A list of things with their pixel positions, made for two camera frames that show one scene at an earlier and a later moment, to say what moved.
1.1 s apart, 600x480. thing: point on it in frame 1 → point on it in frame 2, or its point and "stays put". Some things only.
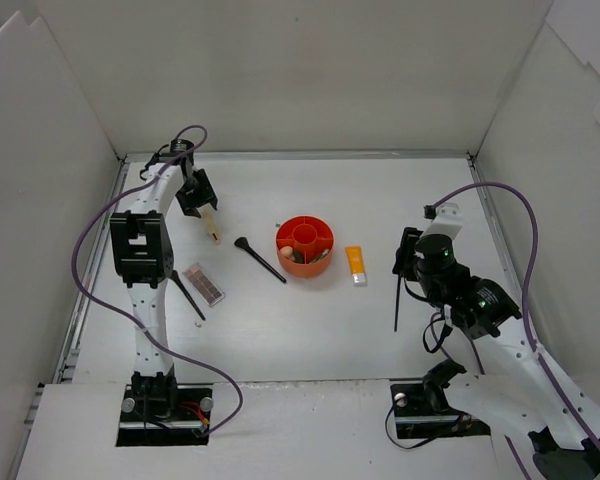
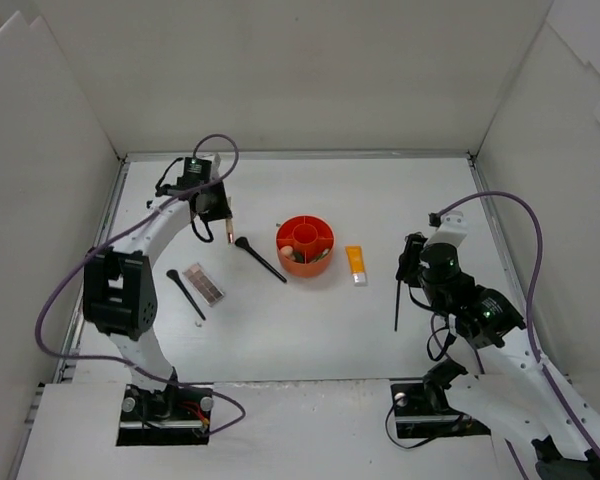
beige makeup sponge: x=287 y=250 stays put
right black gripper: x=406 y=253 stays put
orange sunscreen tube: x=356 y=264 stays put
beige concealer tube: x=211 y=223 → x=230 y=230
